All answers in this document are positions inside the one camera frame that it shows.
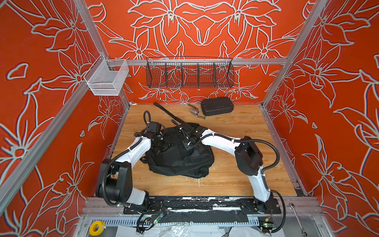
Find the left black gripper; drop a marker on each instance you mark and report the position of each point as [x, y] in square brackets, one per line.
[167, 143]

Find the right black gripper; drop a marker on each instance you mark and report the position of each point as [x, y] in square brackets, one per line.
[186, 147]

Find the black student backpack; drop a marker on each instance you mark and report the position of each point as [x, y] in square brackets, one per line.
[180, 159]

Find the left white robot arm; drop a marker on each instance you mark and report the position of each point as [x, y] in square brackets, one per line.
[115, 181]

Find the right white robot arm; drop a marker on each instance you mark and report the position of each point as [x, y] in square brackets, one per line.
[248, 157]

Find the silver metal flashlight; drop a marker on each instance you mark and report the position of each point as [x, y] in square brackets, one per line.
[194, 110]

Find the black hard zip case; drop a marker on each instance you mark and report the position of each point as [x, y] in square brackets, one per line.
[216, 106]

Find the yellow tape roll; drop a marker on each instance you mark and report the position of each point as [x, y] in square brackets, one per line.
[97, 228]

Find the green circuit board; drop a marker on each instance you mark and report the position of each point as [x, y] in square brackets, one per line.
[266, 226]

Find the silver wrench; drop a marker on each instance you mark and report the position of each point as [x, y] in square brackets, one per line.
[304, 233]

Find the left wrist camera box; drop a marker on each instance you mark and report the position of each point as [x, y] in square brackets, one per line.
[154, 128]

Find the black wire wall basket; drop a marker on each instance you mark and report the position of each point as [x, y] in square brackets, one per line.
[190, 72]

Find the white wire mesh basket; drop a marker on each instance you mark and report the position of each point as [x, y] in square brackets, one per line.
[104, 81]

